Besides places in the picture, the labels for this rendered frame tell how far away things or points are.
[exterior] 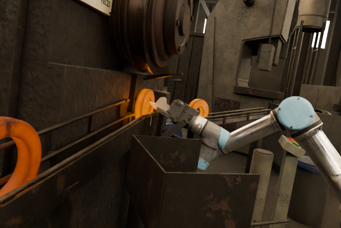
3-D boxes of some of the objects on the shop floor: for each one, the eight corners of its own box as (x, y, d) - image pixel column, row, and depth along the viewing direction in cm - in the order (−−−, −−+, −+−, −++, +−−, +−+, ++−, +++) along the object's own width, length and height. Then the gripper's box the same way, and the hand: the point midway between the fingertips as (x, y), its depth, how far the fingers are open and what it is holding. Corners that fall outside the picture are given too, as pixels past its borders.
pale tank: (279, 120, 891) (306, -24, 852) (275, 117, 980) (300, -14, 941) (309, 125, 869) (339, -22, 830) (303, 122, 958) (330, -12, 919)
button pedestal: (263, 242, 164) (282, 140, 158) (260, 223, 187) (277, 133, 182) (291, 251, 160) (312, 146, 154) (285, 230, 183) (303, 138, 178)
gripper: (201, 111, 120) (159, 88, 124) (198, 112, 111) (152, 88, 116) (192, 128, 121) (150, 105, 126) (188, 131, 113) (143, 106, 117)
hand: (151, 104), depth 121 cm, fingers closed
